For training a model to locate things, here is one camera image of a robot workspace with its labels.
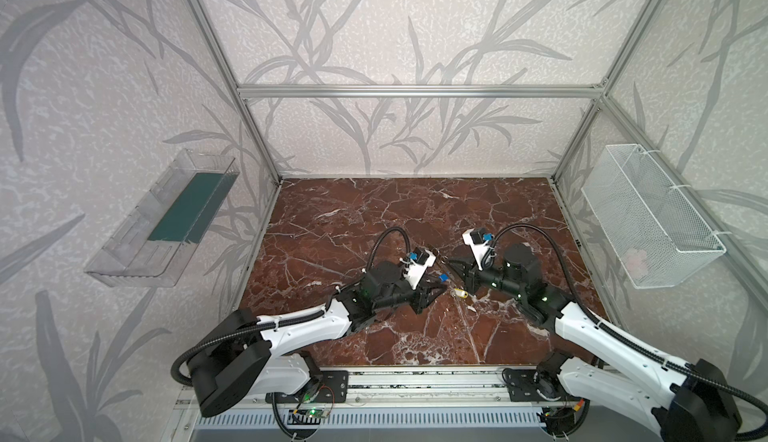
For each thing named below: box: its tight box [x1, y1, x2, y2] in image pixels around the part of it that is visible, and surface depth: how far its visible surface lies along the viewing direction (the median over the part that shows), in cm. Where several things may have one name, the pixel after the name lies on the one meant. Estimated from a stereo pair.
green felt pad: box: [148, 172, 239, 244], surface depth 69 cm
